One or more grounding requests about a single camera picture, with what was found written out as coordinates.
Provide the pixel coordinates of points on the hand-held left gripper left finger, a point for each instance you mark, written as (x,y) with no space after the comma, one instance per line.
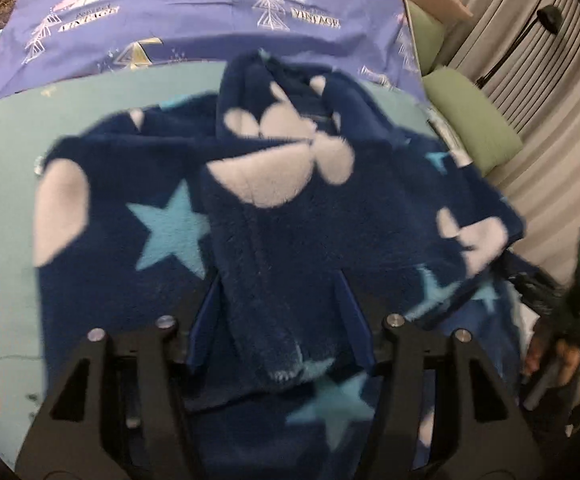
(205,322)

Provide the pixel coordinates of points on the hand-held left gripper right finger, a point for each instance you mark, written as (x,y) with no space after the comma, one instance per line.
(353,322)

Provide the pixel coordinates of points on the navy fleece garment with stars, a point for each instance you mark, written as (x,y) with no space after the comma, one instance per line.
(270,240)

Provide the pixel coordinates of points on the person's right hand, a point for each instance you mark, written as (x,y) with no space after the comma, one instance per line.
(564,357)

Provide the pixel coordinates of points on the beige pleated curtain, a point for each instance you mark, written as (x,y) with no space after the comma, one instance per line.
(559,110)

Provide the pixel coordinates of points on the large green pillow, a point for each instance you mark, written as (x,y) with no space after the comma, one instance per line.
(469,120)

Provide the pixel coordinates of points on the teal printed bed sheet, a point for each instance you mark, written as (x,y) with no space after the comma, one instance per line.
(5,185)

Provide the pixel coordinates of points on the black floor lamp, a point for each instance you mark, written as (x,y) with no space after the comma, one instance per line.
(549,17)

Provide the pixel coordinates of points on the small green pillow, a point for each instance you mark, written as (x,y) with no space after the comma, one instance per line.
(427,35)

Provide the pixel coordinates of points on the purple tree-print bed cover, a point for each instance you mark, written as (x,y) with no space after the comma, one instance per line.
(170,0)

